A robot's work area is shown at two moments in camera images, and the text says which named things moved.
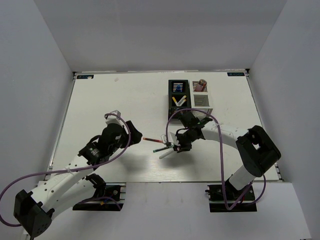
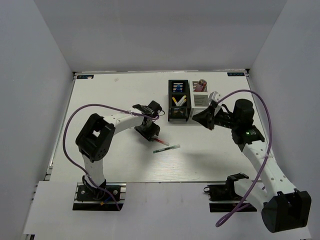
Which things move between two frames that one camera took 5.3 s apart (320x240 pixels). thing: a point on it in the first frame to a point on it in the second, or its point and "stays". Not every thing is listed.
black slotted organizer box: (179, 97) stays
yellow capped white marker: (175, 100) stays
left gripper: (135, 136) to (155, 130)
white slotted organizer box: (200, 100) stays
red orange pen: (160, 141) stays
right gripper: (180, 147) to (207, 117)
